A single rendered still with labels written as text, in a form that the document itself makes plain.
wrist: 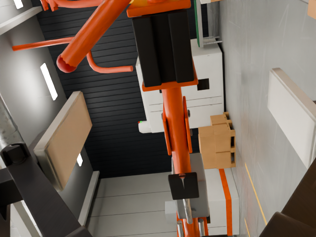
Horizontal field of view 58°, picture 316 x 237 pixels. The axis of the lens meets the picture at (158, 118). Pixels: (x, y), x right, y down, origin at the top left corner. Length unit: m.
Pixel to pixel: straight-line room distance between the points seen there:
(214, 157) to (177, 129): 7.62
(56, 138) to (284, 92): 0.13
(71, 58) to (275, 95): 0.22
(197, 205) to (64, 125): 0.28
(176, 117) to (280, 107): 0.16
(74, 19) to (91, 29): 11.23
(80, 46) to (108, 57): 11.33
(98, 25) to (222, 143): 7.38
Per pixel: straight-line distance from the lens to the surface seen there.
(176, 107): 0.32
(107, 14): 0.31
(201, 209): 0.42
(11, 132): 6.63
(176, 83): 0.30
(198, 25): 7.81
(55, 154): 0.16
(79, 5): 8.24
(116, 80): 12.03
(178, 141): 0.34
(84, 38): 0.33
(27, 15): 10.70
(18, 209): 3.58
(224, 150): 7.79
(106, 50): 11.57
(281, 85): 0.18
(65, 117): 0.18
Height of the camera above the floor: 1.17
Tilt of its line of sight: 6 degrees up
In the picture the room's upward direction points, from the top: 97 degrees counter-clockwise
